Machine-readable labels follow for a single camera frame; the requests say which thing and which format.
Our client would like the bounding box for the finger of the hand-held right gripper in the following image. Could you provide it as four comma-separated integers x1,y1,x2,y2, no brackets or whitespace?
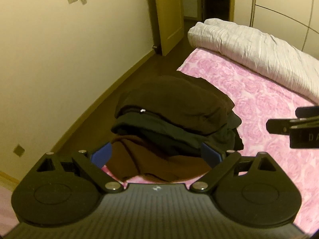
296,107,319,118
266,117,319,135

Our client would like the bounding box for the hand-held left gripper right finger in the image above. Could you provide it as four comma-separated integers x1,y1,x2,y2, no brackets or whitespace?
191,142,278,194

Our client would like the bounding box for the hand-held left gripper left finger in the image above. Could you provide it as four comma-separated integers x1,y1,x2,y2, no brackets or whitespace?
36,142,124,194

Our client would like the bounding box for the dark brown garment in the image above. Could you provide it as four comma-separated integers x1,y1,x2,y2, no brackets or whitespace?
115,75,235,136

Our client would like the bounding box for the pink floral blanket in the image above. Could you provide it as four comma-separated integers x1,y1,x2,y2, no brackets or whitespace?
100,47,319,239

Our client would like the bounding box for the reddish brown garment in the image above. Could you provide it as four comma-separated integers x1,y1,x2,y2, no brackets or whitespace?
106,134,212,182

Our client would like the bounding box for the black garment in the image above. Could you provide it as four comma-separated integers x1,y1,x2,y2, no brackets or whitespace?
111,111,244,157

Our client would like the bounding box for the white quilt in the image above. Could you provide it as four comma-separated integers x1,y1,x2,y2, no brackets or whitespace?
187,18,319,102

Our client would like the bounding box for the wooden door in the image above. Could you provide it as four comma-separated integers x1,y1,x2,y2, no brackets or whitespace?
152,0,185,56

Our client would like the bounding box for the gold wall socket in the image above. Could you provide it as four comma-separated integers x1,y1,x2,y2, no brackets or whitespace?
13,144,25,157

